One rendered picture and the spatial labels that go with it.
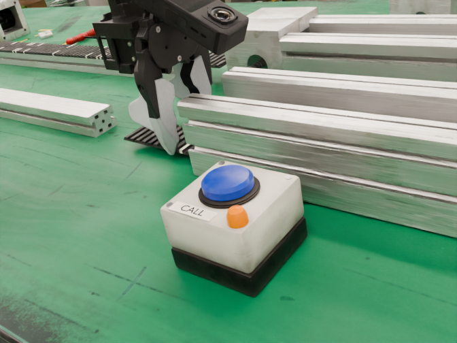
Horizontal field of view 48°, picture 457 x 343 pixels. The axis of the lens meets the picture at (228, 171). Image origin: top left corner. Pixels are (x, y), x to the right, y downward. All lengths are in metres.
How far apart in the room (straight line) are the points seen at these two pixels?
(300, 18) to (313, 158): 0.29
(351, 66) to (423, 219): 0.24
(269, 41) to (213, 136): 0.20
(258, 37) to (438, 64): 0.22
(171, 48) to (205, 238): 0.24
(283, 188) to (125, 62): 0.26
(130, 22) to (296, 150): 0.21
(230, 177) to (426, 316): 0.16
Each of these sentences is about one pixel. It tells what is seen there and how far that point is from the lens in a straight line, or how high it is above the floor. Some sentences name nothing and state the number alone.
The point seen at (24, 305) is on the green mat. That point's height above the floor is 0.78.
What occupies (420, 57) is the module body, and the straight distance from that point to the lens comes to 0.59.
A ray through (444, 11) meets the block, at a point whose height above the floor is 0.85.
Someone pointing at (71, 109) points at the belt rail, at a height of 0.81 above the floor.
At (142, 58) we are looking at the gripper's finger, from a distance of 0.53.
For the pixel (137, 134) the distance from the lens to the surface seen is 0.64.
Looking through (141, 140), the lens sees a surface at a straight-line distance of 0.63.
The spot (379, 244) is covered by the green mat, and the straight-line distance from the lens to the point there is 0.42.
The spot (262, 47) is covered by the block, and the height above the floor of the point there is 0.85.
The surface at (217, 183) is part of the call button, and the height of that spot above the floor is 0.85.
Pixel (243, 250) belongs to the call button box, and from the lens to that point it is 0.36.
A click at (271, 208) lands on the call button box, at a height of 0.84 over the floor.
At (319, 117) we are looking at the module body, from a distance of 0.43.
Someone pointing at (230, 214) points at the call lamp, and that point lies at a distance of 0.35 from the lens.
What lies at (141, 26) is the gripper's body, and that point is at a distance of 0.54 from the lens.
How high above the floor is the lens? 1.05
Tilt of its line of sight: 29 degrees down
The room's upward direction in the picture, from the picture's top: 12 degrees counter-clockwise
